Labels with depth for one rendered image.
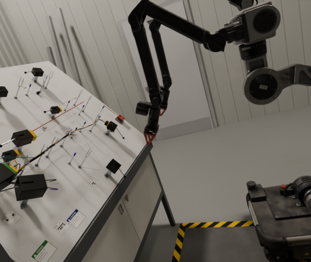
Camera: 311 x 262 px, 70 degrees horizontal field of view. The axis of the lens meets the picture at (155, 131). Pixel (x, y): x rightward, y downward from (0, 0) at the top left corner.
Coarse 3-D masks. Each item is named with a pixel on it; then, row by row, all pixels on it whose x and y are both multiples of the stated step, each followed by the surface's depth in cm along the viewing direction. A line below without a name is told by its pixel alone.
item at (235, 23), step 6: (240, 18) 93; (228, 24) 97; (234, 24) 94; (240, 24) 93; (246, 24) 92; (228, 30) 95; (234, 30) 94; (240, 30) 93; (246, 30) 93; (228, 36) 96; (234, 36) 96; (240, 36) 95; (246, 36) 94; (228, 42) 99; (246, 42) 95
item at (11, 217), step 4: (8, 212) 83; (12, 212) 84; (4, 216) 82; (8, 216) 82; (12, 216) 83; (16, 216) 84; (20, 216) 85; (4, 220) 81; (8, 220) 81; (12, 220) 82; (16, 220) 83; (8, 224) 81; (12, 224) 81
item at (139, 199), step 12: (144, 168) 167; (132, 180) 147; (144, 180) 163; (156, 180) 184; (132, 192) 144; (144, 192) 160; (156, 192) 179; (132, 204) 141; (144, 204) 156; (132, 216) 139; (144, 216) 153; (144, 228) 150
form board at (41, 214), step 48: (48, 96) 145; (0, 144) 101; (48, 144) 117; (96, 144) 138; (144, 144) 169; (0, 192) 87; (48, 192) 98; (96, 192) 112; (0, 240) 76; (48, 240) 84
